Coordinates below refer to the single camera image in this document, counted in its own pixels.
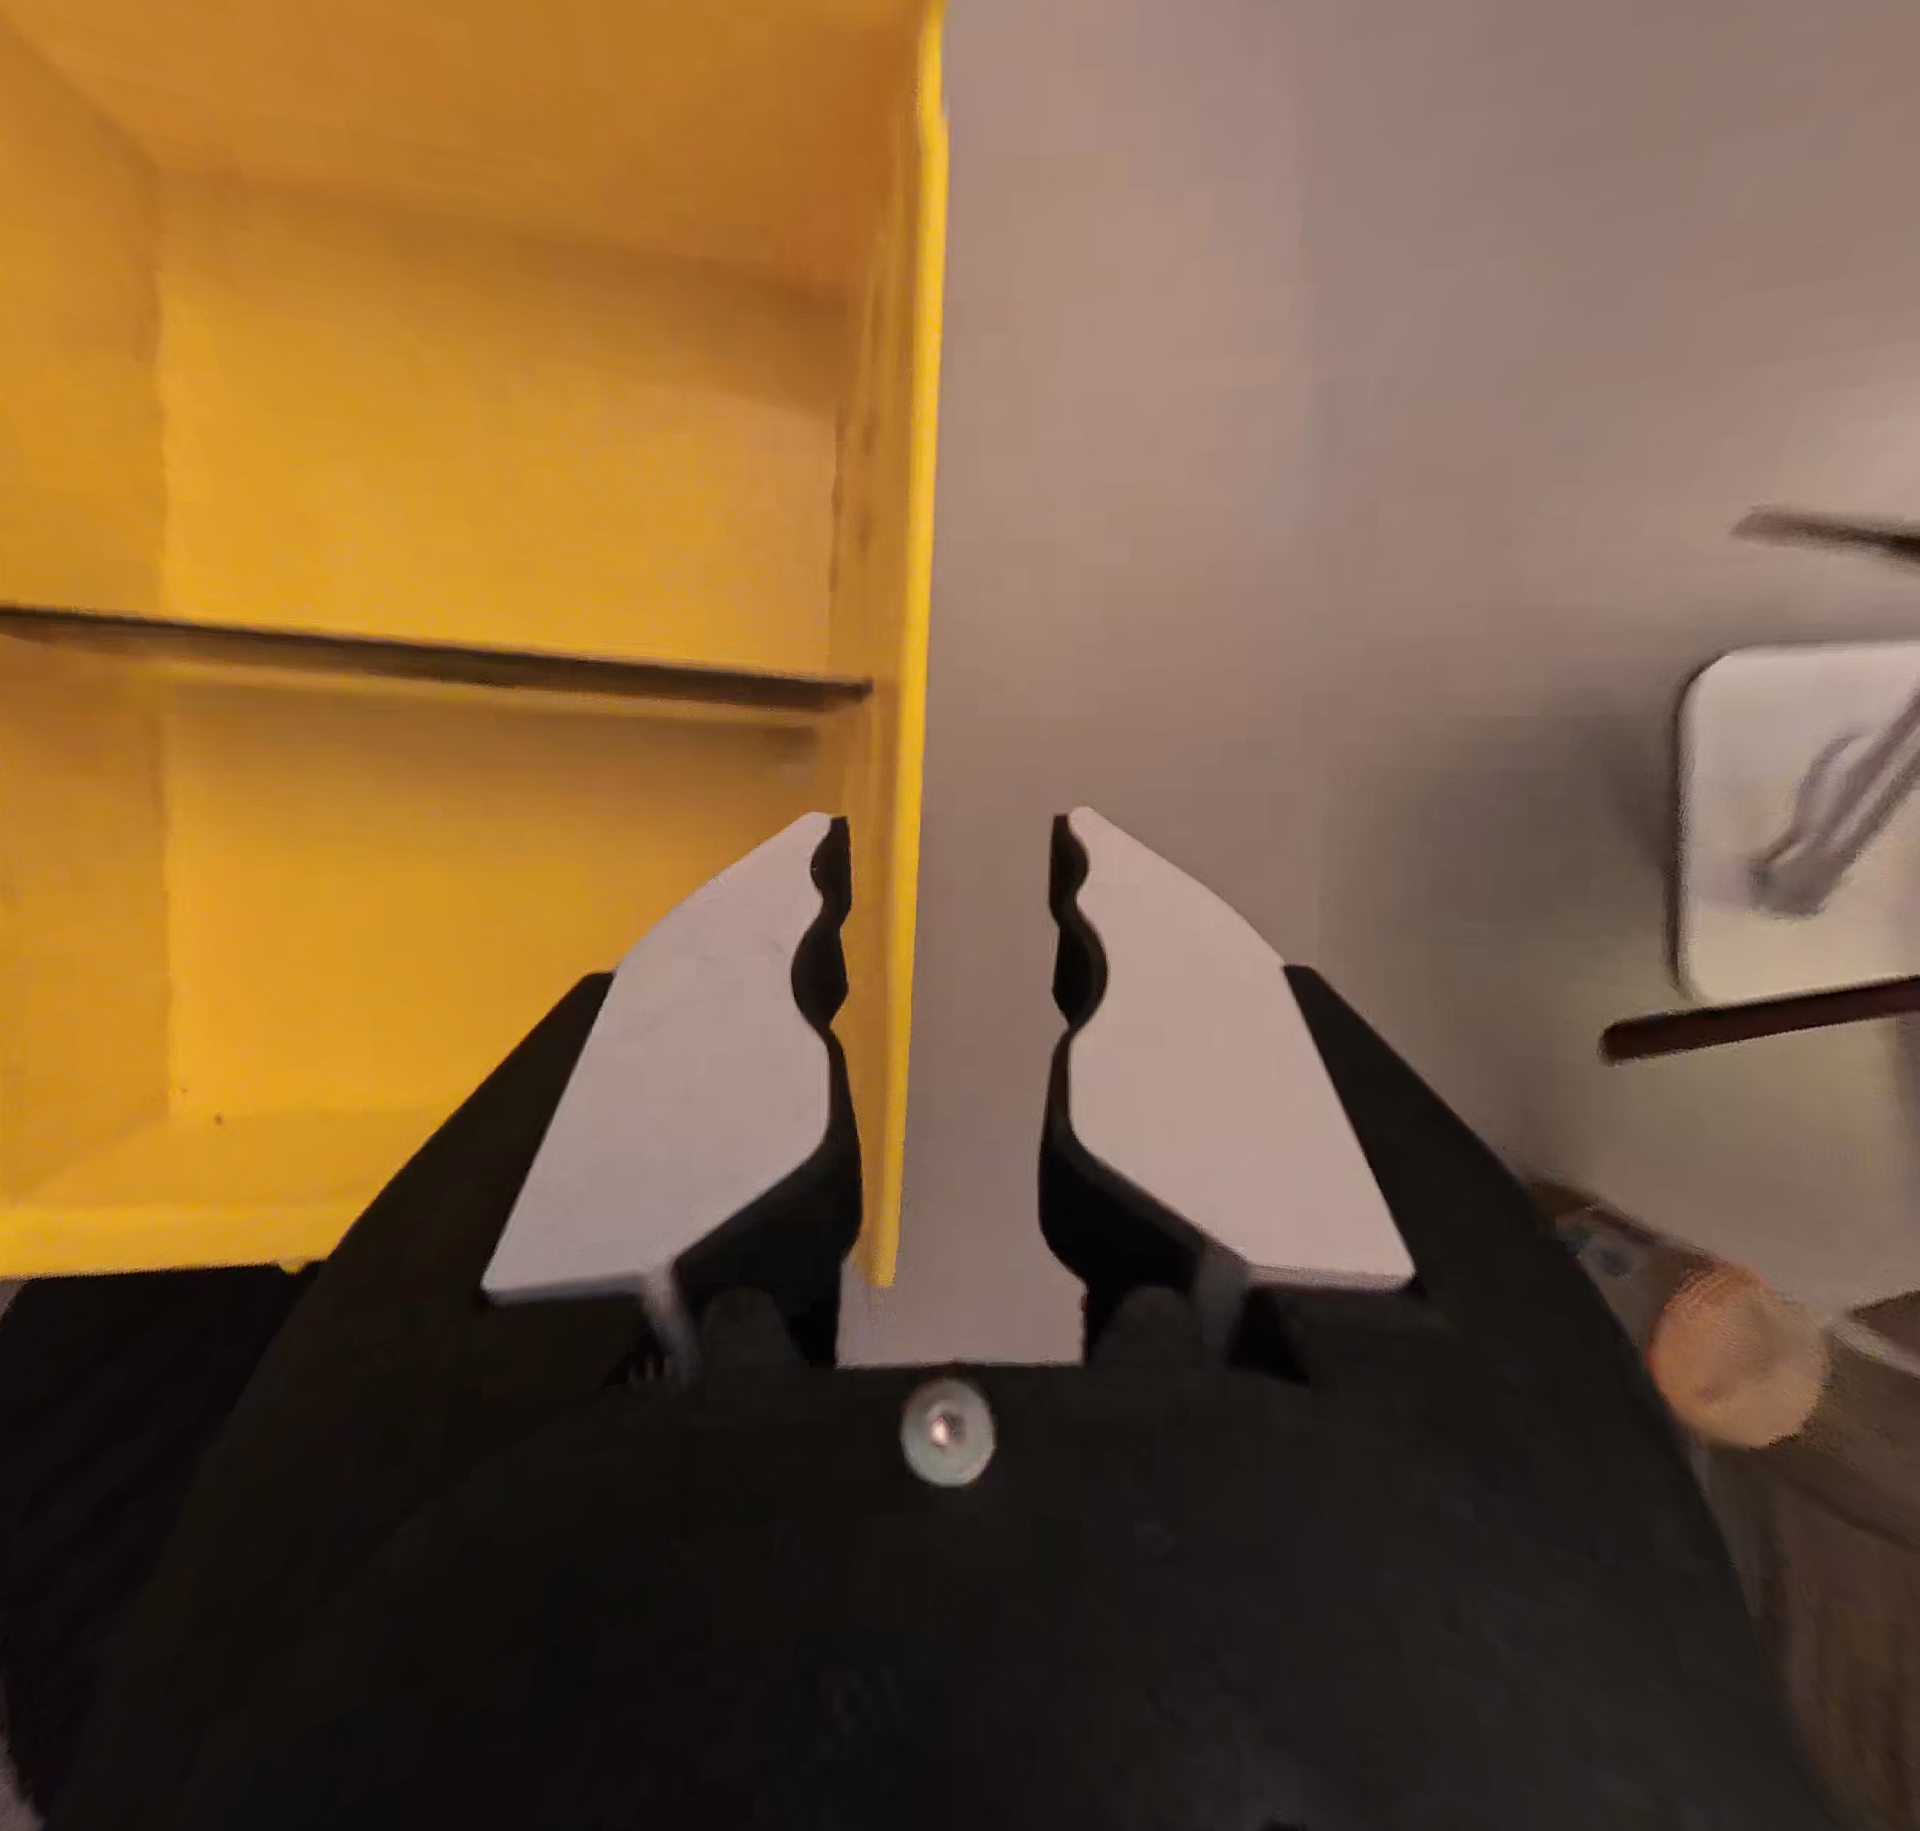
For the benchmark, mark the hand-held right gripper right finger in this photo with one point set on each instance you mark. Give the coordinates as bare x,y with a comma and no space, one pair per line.
1201,1098

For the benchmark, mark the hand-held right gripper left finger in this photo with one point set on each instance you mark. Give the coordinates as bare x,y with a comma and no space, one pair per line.
690,1113

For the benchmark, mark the yellow plastic bin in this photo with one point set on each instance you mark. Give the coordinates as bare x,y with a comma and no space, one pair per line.
449,437

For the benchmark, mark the blurred tan round object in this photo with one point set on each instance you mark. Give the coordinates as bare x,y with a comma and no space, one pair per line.
1734,1353

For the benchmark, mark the white monitor stand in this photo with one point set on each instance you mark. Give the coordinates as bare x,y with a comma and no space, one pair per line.
1726,809

